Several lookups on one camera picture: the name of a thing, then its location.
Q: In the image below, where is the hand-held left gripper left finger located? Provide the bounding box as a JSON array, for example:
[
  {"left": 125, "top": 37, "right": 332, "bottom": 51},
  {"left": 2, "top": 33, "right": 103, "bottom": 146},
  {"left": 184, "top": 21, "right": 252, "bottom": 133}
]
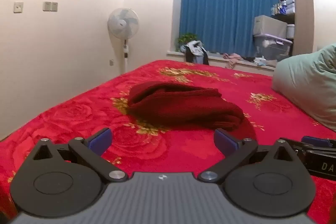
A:
[{"left": 33, "top": 128, "right": 128, "bottom": 182}]

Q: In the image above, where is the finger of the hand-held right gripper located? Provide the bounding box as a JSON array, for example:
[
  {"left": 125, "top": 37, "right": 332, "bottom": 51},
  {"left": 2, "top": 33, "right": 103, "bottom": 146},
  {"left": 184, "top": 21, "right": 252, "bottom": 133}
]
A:
[{"left": 287, "top": 136, "right": 336, "bottom": 152}]

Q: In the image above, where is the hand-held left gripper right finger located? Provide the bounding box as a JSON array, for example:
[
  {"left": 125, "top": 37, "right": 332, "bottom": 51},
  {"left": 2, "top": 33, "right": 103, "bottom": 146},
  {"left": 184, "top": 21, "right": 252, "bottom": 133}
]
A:
[{"left": 198, "top": 129, "right": 301, "bottom": 184}]

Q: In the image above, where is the dark red knit sweater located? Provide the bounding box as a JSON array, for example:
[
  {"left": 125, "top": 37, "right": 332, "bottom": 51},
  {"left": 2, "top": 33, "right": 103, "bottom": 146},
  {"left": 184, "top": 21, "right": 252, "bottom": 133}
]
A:
[{"left": 127, "top": 81, "right": 257, "bottom": 141}]

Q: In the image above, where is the red floral blanket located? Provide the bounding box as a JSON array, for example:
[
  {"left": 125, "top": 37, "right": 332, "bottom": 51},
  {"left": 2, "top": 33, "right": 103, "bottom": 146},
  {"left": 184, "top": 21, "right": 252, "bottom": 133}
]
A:
[{"left": 0, "top": 59, "right": 336, "bottom": 224}]

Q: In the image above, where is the pale green pillow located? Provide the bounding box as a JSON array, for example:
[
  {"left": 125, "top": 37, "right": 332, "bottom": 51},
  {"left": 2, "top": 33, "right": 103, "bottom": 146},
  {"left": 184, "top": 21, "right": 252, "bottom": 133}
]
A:
[{"left": 272, "top": 43, "right": 336, "bottom": 132}]

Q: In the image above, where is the white windowsill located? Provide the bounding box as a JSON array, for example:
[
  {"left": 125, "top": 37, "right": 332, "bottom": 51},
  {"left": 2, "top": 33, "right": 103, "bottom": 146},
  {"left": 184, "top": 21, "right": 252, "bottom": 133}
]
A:
[{"left": 167, "top": 50, "right": 276, "bottom": 75}]

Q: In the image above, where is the pink cloth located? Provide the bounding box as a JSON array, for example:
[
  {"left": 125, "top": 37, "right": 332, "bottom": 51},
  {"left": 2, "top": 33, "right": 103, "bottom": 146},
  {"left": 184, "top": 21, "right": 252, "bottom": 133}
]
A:
[{"left": 223, "top": 53, "right": 243, "bottom": 69}]

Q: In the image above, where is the light cloth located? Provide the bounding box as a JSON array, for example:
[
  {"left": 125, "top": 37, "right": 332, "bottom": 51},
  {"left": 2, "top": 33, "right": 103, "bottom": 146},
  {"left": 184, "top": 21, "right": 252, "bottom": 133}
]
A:
[{"left": 254, "top": 56, "right": 277, "bottom": 67}]

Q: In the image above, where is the clear storage box purple lid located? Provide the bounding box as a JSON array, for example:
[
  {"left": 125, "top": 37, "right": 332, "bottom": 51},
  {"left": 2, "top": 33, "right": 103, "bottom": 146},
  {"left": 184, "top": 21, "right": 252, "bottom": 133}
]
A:
[{"left": 253, "top": 34, "right": 293, "bottom": 61}]

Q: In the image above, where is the green potted plant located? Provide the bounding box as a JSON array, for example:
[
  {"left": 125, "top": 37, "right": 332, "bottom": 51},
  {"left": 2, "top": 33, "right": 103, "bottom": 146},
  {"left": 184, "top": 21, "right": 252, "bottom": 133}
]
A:
[{"left": 176, "top": 33, "right": 198, "bottom": 52}]

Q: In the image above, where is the white standing fan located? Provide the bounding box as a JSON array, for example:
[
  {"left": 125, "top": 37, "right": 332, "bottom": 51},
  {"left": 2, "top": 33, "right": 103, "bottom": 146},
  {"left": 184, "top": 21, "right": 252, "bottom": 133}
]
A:
[{"left": 107, "top": 7, "right": 139, "bottom": 75}]

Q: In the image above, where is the grey storage box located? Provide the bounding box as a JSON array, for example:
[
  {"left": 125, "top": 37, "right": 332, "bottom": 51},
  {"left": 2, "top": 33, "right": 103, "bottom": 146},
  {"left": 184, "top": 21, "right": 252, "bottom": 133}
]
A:
[{"left": 253, "top": 15, "right": 288, "bottom": 40}]

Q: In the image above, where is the wooden bookshelf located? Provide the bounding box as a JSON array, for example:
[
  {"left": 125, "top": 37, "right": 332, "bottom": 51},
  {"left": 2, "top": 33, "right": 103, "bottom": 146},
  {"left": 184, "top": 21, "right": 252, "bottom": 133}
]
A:
[{"left": 277, "top": 0, "right": 315, "bottom": 56}]

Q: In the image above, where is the blue curtain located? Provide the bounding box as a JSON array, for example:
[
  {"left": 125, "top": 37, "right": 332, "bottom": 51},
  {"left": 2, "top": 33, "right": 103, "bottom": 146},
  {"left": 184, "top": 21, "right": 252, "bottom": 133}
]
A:
[{"left": 179, "top": 0, "right": 280, "bottom": 58}]

